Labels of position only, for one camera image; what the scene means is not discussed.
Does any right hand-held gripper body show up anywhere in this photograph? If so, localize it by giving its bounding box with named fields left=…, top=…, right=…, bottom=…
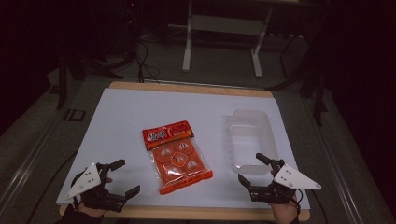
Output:
left=248, top=158, right=322, bottom=205

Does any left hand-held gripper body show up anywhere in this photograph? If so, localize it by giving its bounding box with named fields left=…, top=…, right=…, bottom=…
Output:
left=64, top=161, right=127, bottom=214

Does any clear plastic container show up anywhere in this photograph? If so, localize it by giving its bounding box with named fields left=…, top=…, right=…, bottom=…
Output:
left=221, top=108, right=280, bottom=175

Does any orange snack packet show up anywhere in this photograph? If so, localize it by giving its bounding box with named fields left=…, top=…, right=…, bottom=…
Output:
left=141, top=119, right=214, bottom=196

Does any person's left hand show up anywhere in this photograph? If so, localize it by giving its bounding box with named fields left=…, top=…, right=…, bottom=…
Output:
left=75, top=175, right=114, bottom=219

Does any person's right hand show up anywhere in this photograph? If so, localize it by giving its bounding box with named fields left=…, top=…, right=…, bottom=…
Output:
left=269, top=195, right=301, bottom=224

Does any white table mat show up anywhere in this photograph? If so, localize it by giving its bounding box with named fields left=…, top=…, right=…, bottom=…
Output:
left=55, top=88, right=312, bottom=210

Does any black stand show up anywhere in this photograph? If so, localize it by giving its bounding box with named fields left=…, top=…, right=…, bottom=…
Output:
left=55, top=50, right=125, bottom=110
left=274, top=34, right=330, bottom=127

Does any white metal stand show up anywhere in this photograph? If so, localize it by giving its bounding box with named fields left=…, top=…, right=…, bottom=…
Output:
left=181, top=0, right=275, bottom=79

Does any black cable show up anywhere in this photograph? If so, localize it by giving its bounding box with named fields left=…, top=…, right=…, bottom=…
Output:
left=134, top=40, right=162, bottom=84
left=33, top=150, right=78, bottom=217

